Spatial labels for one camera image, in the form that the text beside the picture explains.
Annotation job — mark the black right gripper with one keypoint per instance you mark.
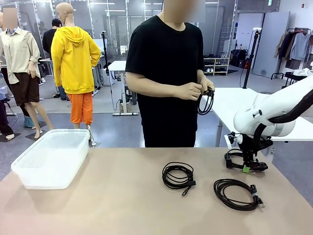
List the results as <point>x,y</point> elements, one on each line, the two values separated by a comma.
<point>245,147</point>

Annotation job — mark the person's right forearm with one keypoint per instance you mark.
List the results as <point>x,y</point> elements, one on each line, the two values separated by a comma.
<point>151,85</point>

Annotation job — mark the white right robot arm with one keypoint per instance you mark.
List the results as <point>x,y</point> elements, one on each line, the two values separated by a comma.
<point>269,102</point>

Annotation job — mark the person's left hand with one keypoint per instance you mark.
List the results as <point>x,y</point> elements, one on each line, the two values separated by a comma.
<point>207,84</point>

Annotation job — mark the person's right hand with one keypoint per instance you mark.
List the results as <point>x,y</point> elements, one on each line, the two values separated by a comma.
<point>188,91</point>

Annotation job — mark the white side table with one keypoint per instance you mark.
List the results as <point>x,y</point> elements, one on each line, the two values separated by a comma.
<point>230,102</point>

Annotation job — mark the black utility cart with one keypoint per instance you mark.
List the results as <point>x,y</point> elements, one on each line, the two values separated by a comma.
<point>293,77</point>

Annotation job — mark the wooden shoe rack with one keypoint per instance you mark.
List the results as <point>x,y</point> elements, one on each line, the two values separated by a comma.
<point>216,64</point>

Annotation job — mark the dark bags pile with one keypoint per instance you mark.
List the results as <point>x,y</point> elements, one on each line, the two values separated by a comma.
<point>237,57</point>

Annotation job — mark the black pole stand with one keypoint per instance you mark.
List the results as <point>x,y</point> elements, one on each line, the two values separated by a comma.
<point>252,54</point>

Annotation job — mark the grey partition panel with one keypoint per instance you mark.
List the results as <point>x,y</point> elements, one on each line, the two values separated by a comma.
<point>271,44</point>

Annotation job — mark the clothes rack with garments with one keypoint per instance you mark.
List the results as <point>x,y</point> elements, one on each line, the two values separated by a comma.
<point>296,46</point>

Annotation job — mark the person in black T-shirt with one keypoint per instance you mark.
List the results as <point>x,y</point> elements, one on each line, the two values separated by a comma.
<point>166,61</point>

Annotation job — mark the white background standing desk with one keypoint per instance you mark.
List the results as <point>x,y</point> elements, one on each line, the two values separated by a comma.
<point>119,67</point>

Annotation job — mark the clear plastic storage bin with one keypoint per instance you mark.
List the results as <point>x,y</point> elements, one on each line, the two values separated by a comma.
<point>49,161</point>

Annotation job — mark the mannequin in yellow hoodie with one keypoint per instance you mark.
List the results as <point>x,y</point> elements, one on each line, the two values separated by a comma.
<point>73,61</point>

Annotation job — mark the background person in black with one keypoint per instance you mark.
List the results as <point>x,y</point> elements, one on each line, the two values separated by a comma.
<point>49,39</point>

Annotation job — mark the mannequin in dark trousers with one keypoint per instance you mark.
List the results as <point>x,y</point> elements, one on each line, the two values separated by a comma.
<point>3,117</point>

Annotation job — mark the mannequin in beige shirt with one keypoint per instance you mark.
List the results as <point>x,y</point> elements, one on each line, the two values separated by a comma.
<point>19,54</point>

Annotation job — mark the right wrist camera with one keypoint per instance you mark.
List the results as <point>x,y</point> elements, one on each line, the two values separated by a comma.
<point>236,140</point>

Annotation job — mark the black camera tripod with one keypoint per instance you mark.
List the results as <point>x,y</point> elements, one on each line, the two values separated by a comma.
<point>105,54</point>

